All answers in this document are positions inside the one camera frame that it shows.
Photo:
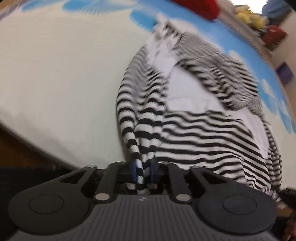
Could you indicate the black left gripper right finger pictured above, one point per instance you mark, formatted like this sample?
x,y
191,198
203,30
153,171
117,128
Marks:
x,y
222,203

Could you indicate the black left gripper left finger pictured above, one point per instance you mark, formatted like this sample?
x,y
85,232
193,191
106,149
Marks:
x,y
65,202

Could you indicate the black white striped hooded garment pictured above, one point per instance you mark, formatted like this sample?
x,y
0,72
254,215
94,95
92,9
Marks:
x,y
182,100

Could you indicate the purple box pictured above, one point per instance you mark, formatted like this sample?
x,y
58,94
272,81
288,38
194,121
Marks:
x,y
285,73

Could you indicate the blue white patterned bedsheet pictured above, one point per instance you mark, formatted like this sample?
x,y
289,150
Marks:
x,y
62,64

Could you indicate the dark red cushion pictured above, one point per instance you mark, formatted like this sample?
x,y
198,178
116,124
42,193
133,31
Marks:
x,y
274,36

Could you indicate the yellow plush toys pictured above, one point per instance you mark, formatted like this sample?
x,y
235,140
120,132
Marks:
x,y
252,19

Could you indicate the blue curtain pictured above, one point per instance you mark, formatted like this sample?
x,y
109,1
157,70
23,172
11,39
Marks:
x,y
275,9

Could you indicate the wooden bed frame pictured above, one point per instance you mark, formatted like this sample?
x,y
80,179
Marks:
x,y
23,162

